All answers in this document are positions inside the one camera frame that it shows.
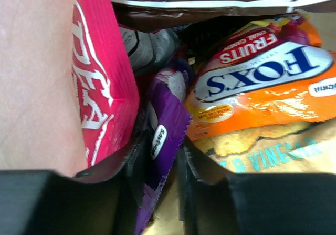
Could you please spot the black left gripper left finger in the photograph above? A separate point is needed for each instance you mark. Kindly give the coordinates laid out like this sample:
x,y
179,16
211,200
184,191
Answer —
x,y
103,199

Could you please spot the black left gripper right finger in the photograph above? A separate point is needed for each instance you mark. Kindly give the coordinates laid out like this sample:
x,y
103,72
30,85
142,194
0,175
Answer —
x,y
214,200

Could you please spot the tan kraft chips bag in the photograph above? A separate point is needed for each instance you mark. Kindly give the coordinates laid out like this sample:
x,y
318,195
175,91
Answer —
x,y
296,147

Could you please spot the purple Fox's berries bag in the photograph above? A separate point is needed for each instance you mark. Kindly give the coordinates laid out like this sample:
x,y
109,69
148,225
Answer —
x,y
167,121

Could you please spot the large red snack bag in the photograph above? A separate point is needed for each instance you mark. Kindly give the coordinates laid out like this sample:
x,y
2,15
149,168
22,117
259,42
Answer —
x,y
107,92

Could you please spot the orange Fox's candy bag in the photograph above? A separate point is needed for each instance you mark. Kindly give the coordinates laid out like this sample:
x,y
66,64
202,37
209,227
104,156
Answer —
x,y
271,71

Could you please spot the small red white packet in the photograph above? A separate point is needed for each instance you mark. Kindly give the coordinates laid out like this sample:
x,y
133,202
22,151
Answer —
x,y
149,52

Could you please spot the brown snack bag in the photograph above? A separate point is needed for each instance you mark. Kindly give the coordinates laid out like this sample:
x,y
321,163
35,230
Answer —
x,y
151,15

